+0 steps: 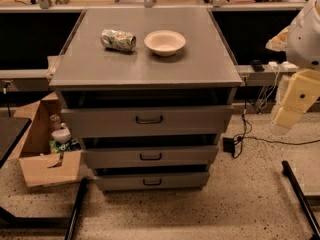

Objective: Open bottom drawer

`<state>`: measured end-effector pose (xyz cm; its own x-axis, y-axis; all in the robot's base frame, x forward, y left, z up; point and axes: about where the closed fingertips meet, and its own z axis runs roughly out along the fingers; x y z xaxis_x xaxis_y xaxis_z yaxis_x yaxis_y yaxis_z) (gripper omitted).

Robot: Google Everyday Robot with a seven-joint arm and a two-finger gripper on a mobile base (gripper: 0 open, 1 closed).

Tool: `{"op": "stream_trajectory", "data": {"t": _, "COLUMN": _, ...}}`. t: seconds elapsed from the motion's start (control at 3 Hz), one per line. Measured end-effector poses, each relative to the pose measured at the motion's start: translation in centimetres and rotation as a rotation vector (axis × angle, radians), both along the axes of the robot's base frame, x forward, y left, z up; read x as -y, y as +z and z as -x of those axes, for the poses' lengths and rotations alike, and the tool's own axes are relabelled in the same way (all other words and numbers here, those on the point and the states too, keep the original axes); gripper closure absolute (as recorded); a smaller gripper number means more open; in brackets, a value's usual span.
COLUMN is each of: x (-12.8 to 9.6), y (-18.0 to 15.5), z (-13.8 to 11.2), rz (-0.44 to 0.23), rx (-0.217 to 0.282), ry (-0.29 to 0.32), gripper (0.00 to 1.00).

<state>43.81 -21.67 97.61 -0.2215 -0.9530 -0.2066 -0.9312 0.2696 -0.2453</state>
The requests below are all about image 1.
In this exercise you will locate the brown cardboard box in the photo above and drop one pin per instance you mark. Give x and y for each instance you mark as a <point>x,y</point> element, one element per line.
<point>39,165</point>

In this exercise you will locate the grey top drawer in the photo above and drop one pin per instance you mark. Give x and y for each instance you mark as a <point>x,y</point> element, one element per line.
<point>147,121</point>

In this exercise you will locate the grey middle drawer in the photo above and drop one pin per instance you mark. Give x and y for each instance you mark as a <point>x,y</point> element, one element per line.
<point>149,156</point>

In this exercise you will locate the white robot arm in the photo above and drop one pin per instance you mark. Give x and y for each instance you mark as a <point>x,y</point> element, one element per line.
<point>301,43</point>

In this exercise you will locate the black power adapter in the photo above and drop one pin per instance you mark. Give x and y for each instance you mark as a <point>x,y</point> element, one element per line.
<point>228,145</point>

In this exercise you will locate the small black device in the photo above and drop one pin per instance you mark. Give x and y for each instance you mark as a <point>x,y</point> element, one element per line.
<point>257,66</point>

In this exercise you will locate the grey bottom drawer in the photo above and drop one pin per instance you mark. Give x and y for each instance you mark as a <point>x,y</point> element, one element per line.
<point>152,181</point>

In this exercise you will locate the white bowl in box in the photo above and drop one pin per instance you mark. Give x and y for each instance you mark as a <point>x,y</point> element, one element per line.
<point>62,136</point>

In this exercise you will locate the crushed green soda can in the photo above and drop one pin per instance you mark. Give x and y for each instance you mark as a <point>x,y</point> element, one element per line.
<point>118,40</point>

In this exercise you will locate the grey drawer cabinet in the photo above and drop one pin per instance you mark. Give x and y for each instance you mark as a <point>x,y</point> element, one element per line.
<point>199,74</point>

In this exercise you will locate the green chip bag in box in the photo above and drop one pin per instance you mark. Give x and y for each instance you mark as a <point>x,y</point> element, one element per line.
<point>71,145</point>

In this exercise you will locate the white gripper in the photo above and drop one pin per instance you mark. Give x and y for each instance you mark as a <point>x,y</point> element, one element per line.
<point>304,42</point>

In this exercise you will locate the grey drawer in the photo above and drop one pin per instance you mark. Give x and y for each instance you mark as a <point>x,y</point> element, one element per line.
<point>152,181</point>
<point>149,156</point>
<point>147,121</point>

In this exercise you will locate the clear plastic bottle in box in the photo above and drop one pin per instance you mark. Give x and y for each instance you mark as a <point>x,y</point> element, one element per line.
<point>55,121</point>

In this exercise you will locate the black left base leg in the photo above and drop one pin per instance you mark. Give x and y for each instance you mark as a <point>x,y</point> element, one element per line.
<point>82,190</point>

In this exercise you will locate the white power strip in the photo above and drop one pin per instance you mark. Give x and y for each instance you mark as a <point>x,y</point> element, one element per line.
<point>288,66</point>

